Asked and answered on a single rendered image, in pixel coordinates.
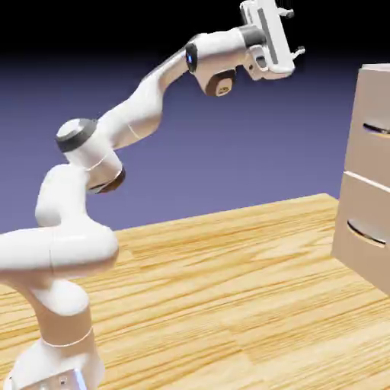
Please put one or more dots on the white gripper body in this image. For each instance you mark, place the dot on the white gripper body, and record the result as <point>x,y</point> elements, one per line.
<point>274,33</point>

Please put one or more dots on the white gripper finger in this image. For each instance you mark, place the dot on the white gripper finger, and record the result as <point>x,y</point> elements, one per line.
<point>287,12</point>
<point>299,51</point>

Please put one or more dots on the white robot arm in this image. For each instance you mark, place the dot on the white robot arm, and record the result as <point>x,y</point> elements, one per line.
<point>143,103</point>

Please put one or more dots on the light wood drawer front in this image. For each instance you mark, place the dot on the light wood drawer front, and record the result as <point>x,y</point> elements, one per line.
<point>368,100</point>
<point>362,259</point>

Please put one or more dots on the light wood cabinet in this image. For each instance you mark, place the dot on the light wood cabinet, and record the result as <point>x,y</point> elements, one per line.
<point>365,170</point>

